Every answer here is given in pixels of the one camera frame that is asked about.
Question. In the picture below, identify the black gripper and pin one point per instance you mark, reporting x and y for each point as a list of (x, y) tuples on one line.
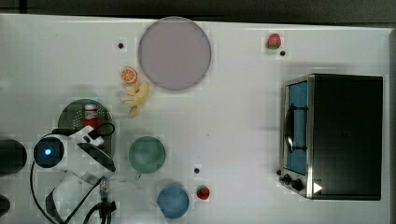
[(87, 143)]

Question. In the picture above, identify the red ketchup bottle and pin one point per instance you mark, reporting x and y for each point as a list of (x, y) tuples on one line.
[(91, 116)]

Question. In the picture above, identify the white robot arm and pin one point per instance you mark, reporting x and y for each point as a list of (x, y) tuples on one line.
[(65, 177)]

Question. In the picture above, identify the green oval strainer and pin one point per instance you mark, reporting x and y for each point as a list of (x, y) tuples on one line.
[(72, 117)]

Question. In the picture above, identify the green cup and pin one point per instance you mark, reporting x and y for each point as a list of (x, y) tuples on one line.
[(147, 155)]

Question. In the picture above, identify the yellow banana bunch toy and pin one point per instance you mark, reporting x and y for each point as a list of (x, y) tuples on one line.
[(135, 97)]

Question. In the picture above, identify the orange slice toy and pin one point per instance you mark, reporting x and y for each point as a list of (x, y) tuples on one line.
[(129, 75)]

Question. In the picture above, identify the blue cup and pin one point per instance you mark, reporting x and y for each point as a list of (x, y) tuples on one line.
[(173, 201)]

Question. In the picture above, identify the small red strawberry toy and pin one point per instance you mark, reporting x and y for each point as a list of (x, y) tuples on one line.
[(203, 193)]

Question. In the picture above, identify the purple round plate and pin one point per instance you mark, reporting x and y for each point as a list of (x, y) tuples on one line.
[(174, 53)]

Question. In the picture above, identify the pink peach toy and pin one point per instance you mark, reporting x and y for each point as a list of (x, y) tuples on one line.
[(274, 41)]

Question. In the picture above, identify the silver toaster oven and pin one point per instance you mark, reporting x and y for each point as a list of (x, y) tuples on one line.
[(332, 137)]

